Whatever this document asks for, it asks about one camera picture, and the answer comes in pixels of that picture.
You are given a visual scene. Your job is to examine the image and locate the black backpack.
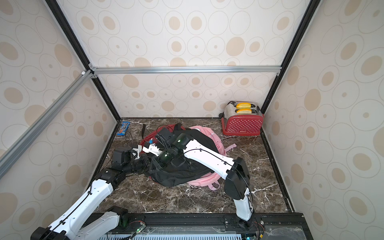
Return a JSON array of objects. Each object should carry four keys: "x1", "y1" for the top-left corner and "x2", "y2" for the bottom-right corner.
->
[{"x1": 144, "y1": 125, "x2": 219, "y2": 187}]

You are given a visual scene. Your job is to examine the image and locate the red backpack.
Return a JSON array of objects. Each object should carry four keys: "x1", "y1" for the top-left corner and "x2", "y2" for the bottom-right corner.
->
[{"x1": 139, "y1": 124, "x2": 177, "y2": 147}]

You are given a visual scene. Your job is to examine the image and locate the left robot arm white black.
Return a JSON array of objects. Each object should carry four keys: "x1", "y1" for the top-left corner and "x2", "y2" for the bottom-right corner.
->
[{"x1": 31, "y1": 146, "x2": 148, "y2": 240}]

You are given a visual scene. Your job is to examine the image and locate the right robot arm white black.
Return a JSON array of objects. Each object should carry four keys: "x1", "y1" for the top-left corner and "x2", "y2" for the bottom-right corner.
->
[{"x1": 143, "y1": 133, "x2": 254, "y2": 222}]

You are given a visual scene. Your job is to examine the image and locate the pink backpack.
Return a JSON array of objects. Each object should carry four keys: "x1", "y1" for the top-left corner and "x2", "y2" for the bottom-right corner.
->
[{"x1": 188, "y1": 126, "x2": 237, "y2": 191}]

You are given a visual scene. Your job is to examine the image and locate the blue candy packet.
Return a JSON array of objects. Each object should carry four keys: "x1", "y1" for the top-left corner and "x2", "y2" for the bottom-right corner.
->
[{"x1": 117, "y1": 121, "x2": 131, "y2": 136}]

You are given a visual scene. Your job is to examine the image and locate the red polka dot toaster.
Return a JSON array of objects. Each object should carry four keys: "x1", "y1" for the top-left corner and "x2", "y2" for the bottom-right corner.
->
[{"x1": 219, "y1": 101, "x2": 264, "y2": 136}]

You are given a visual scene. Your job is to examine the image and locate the front yellow toast slice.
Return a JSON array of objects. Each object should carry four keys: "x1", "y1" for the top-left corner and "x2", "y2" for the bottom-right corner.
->
[{"x1": 236, "y1": 109, "x2": 253, "y2": 115}]

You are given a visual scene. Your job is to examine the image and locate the yellow toast slice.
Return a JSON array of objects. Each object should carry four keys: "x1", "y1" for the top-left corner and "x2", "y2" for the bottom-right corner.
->
[
  {"x1": 236, "y1": 109, "x2": 253, "y2": 115},
  {"x1": 236, "y1": 103, "x2": 253, "y2": 109}
]

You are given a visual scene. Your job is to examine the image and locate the rear yellow toast slice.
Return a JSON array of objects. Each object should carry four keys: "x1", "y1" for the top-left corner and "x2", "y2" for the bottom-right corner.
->
[{"x1": 236, "y1": 103, "x2": 253, "y2": 109}]

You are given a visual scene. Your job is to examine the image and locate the horizontal aluminium bar rear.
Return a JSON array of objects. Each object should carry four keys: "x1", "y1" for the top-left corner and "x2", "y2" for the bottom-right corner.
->
[{"x1": 92, "y1": 66, "x2": 282, "y2": 75}]

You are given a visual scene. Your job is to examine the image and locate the diagonal aluminium bar left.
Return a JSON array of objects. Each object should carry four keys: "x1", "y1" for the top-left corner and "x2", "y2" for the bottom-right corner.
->
[{"x1": 1, "y1": 70, "x2": 92, "y2": 177}]

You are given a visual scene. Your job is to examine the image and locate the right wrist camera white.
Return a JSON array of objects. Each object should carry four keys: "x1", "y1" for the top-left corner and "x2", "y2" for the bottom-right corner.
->
[{"x1": 142, "y1": 139, "x2": 162, "y2": 157}]

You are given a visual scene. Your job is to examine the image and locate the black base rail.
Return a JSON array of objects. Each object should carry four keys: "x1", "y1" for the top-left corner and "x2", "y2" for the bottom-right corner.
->
[{"x1": 53, "y1": 212, "x2": 314, "y2": 240}]

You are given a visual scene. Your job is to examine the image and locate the black frame post left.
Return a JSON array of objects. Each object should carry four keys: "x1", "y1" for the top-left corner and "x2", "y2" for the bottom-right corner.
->
[{"x1": 44, "y1": 0, "x2": 121, "y2": 121}]

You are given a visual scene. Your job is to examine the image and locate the black frame post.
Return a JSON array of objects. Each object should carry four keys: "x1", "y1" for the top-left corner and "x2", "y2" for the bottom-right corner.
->
[
  {"x1": 261, "y1": 0, "x2": 321, "y2": 114},
  {"x1": 44, "y1": 0, "x2": 121, "y2": 121}
]

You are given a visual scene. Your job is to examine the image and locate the black frame post right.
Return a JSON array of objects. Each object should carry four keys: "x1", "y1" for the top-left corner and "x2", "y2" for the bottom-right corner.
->
[{"x1": 261, "y1": 0, "x2": 321, "y2": 114}]

